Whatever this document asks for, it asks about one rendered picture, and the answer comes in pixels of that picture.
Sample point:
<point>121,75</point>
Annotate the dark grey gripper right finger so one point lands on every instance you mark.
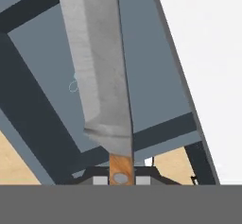
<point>142,180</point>

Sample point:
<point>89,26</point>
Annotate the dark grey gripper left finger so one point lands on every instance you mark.
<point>100,180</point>

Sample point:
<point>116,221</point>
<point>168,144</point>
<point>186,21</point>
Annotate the blue-grey cupboard body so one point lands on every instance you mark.
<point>201,158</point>

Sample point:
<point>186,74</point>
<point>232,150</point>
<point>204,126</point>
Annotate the blue-grey cupboard door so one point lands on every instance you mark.
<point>154,76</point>

